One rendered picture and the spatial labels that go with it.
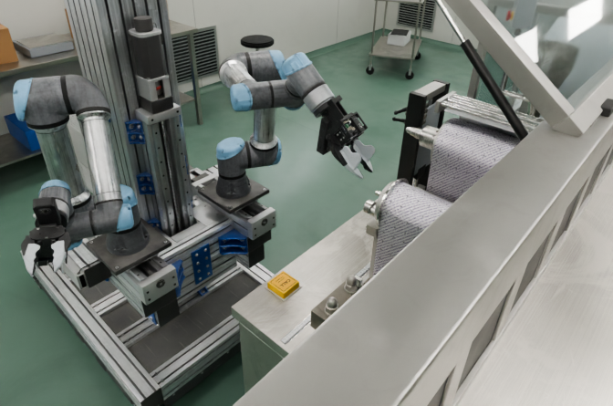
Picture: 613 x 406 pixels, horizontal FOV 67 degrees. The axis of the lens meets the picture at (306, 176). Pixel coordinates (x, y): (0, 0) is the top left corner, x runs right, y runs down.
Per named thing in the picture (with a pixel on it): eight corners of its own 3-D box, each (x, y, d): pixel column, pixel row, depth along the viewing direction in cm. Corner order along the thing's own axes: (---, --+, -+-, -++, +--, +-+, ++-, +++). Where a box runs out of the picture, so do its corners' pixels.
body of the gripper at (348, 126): (352, 140, 114) (325, 99, 115) (333, 155, 121) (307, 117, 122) (370, 129, 119) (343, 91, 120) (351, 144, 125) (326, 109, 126)
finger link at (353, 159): (366, 173, 114) (348, 140, 116) (352, 182, 118) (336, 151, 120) (374, 170, 116) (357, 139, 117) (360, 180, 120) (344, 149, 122)
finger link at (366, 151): (382, 164, 118) (358, 137, 118) (368, 174, 123) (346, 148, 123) (388, 159, 120) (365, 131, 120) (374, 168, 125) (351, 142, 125)
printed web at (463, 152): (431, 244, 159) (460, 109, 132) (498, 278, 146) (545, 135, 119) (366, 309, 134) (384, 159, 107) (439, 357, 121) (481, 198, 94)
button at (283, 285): (283, 275, 146) (283, 270, 145) (299, 286, 142) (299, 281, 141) (267, 287, 141) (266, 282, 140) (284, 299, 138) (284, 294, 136)
